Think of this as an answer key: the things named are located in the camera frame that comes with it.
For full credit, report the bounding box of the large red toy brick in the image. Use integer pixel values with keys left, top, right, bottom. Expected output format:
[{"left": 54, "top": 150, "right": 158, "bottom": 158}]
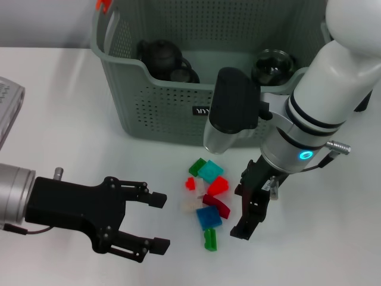
[{"left": 207, "top": 175, "right": 230, "bottom": 197}]

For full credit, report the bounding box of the glass teacup with black handle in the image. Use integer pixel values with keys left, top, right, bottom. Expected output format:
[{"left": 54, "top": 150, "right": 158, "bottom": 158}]
[
  {"left": 170, "top": 66, "right": 201, "bottom": 84},
  {"left": 251, "top": 49, "right": 298, "bottom": 87}
]

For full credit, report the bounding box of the orange bin handle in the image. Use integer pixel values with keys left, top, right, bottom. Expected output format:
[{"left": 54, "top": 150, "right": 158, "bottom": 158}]
[{"left": 95, "top": 0, "right": 113, "bottom": 14}]

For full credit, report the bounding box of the grey-green perforated storage bin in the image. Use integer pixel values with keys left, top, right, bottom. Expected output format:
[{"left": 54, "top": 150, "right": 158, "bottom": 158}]
[{"left": 89, "top": 0, "right": 357, "bottom": 148}]

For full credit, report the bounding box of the left gripper cable with plugs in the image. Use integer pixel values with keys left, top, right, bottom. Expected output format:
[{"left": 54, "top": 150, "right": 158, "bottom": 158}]
[{"left": 2, "top": 167, "right": 65, "bottom": 236}]

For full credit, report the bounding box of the black clay teapot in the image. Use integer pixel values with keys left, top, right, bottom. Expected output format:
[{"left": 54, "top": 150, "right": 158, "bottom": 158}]
[{"left": 137, "top": 39, "right": 184, "bottom": 80}]

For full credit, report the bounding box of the black curved stand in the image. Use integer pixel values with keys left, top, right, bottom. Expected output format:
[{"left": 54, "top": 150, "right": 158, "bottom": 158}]
[{"left": 354, "top": 89, "right": 373, "bottom": 113}]

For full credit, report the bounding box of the small green toy brick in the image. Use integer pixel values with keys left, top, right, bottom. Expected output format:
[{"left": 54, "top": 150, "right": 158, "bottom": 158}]
[{"left": 188, "top": 157, "right": 207, "bottom": 176}]

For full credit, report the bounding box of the blue toy brick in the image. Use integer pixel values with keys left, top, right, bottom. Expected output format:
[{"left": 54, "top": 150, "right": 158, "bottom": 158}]
[{"left": 195, "top": 206, "right": 223, "bottom": 232}]

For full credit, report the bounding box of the dark red curved brick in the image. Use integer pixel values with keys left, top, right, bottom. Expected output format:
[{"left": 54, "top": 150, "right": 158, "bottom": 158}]
[{"left": 202, "top": 194, "right": 232, "bottom": 220}]

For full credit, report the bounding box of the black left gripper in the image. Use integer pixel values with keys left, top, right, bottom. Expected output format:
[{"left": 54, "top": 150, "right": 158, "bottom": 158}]
[{"left": 25, "top": 175, "right": 171, "bottom": 264}]

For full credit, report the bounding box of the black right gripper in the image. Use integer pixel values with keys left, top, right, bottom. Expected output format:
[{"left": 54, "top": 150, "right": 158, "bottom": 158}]
[{"left": 230, "top": 154, "right": 290, "bottom": 241}]

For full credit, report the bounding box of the right gripper cable with plugs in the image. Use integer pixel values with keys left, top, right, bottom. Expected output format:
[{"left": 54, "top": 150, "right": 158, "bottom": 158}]
[{"left": 269, "top": 140, "right": 352, "bottom": 201}]

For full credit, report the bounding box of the long green toy brick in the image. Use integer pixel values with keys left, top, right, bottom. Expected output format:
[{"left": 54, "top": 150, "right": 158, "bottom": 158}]
[{"left": 203, "top": 228, "right": 218, "bottom": 253}]

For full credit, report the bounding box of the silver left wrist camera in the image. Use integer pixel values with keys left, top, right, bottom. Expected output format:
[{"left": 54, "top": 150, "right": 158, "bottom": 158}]
[{"left": 0, "top": 76, "right": 26, "bottom": 148}]

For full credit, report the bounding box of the teal toy brick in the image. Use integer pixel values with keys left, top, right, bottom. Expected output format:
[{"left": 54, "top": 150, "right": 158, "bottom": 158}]
[{"left": 198, "top": 160, "right": 224, "bottom": 183}]

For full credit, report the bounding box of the gripper cable with plugs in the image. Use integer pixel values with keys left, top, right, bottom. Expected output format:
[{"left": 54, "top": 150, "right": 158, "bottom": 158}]
[
  {"left": 269, "top": 140, "right": 352, "bottom": 201},
  {"left": 2, "top": 167, "right": 65, "bottom": 236}
]

